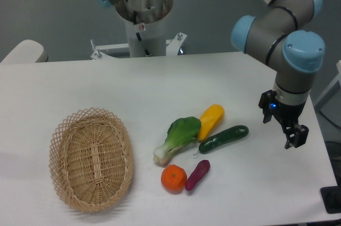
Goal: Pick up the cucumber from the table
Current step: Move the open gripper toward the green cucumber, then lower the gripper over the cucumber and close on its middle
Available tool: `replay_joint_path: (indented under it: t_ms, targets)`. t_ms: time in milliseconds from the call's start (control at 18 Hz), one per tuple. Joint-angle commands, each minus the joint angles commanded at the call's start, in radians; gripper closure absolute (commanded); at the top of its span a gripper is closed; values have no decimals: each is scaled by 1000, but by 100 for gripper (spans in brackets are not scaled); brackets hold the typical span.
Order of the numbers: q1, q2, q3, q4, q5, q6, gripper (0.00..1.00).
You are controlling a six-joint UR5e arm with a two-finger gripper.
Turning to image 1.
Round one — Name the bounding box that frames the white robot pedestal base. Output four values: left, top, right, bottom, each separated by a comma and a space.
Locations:
91, 0, 187, 60

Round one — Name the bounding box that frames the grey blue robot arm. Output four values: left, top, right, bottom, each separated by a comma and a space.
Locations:
96, 0, 325, 148

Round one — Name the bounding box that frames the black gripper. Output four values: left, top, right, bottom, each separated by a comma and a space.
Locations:
258, 90, 309, 149

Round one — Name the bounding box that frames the white frame at right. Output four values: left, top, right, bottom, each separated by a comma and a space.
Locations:
313, 60, 340, 111

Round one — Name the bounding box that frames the orange tangerine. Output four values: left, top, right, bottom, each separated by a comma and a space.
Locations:
160, 164, 187, 193

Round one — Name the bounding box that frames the purple sweet potato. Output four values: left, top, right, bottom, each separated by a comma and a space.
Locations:
185, 159, 210, 191

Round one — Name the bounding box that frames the white chair armrest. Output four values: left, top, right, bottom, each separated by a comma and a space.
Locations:
1, 39, 48, 65

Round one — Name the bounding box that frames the green bok choy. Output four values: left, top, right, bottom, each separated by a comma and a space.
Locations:
153, 116, 201, 166

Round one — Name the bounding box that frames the black device at edge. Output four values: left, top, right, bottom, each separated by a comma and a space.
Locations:
320, 185, 340, 214

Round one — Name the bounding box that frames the yellow bell pepper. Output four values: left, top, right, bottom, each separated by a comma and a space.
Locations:
197, 104, 225, 142

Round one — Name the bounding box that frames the woven wicker basket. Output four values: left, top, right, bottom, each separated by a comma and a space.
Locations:
49, 108, 134, 213

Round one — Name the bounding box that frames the green cucumber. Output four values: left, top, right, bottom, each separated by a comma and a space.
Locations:
198, 125, 249, 154

